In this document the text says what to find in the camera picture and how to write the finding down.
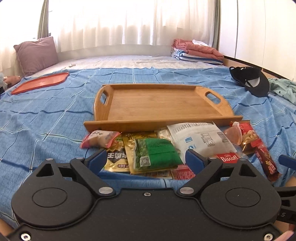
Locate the black baseball cap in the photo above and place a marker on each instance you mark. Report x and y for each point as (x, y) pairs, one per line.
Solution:
(252, 79)

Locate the pink pastry packet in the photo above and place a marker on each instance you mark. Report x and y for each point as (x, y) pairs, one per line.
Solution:
(99, 138)

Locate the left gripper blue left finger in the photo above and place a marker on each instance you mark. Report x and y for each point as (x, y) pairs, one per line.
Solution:
(97, 161)

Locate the folded blue striped towel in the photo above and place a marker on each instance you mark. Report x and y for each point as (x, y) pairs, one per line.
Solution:
(182, 55)

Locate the pink jelly cup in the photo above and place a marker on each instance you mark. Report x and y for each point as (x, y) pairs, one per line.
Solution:
(234, 134)

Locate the red cashew nut bag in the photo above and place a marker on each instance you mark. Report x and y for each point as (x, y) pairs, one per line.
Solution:
(249, 138)

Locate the blue plaid bedsheet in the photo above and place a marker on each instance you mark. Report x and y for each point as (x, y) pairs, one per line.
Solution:
(48, 122)

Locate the clear pack white candies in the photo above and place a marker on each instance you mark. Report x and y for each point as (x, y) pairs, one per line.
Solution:
(164, 134)

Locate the gold foil snack pouch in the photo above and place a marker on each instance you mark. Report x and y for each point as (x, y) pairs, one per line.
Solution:
(129, 142)

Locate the green drape curtain left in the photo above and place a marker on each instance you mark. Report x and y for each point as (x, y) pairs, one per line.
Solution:
(43, 29)

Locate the mauve pillow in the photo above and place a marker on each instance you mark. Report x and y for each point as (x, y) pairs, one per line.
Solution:
(35, 56)

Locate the wooden serving tray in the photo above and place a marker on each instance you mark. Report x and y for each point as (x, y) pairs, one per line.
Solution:
(148, 107)

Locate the green pea snack packet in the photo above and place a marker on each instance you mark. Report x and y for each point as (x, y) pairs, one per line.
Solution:
(155, 154)

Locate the green drape curtain right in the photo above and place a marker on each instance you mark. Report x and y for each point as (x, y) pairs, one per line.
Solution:
(217, 24)

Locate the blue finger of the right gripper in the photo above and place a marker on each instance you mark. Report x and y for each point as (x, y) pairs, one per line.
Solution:
(287, 161)

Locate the brown chocolate bar wrapper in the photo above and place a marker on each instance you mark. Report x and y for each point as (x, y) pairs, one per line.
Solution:
(267, 163)

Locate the red cracker packet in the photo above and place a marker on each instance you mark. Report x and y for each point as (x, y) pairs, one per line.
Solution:
(182, 172)

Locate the white sheer curtain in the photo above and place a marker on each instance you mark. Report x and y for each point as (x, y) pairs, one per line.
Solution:
(77, 26)

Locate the red Biscoff cookie pack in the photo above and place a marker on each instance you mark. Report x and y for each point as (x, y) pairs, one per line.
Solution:
(228, 157)

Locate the folded salmon blanket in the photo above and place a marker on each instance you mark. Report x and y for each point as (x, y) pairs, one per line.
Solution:
(197, 50)

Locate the white cloth on blanket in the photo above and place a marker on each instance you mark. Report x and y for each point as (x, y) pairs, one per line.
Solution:
(196, 42)

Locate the teal garment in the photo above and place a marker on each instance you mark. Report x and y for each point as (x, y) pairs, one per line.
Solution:
(284, 88)

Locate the green drape curtain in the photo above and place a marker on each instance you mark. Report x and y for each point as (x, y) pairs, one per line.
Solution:
(217, 24)
(43, 29)

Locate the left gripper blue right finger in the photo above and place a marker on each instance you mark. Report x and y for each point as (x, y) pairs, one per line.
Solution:
(195, 161)

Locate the yellow black chinese snack pouch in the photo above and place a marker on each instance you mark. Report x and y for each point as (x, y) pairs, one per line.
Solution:
(116, 157)

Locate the orange plastic tray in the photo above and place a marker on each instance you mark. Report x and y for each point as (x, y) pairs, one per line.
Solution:
(41, 82)

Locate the large white snack bag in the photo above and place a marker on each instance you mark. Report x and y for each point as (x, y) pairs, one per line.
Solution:
(204, 138)

